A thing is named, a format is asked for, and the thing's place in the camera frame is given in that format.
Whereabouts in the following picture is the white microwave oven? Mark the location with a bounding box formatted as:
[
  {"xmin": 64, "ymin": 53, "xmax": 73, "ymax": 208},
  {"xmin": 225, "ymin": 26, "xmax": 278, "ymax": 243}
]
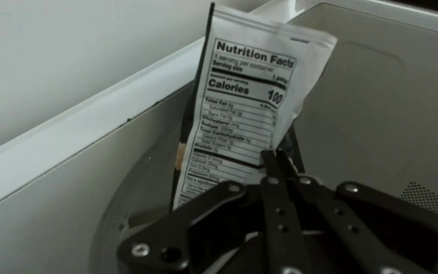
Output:
[{"xmin": 0, "ymin": 0, "xmax": 438, "ymax": 274}]

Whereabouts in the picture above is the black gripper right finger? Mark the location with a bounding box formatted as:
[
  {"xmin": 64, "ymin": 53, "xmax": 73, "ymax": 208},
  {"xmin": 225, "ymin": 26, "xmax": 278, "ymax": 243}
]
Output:
[{"xmin": 278, "ymin": 149, "xmax": 438, "ymax": 274}]

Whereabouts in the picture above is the glass microwave turntable plate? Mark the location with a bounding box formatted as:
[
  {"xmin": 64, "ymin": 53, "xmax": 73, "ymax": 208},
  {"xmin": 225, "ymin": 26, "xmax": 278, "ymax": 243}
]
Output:
[{"xmin": 88, "ymin": 81, "xmax": 307, "ymax": 274}]

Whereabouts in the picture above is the black and white snack packet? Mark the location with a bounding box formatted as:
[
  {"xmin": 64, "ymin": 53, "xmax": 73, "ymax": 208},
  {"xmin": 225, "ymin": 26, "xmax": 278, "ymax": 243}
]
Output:
[{"xmin": 172, "ymin": 1, "xmax": 338, "ymax": 211}]

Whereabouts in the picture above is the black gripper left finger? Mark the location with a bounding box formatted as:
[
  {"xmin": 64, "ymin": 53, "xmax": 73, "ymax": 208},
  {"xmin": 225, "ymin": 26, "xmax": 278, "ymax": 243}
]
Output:
[{"xmin": 117, "ymin": 149, "xmax": 312, "ymax": 274}]

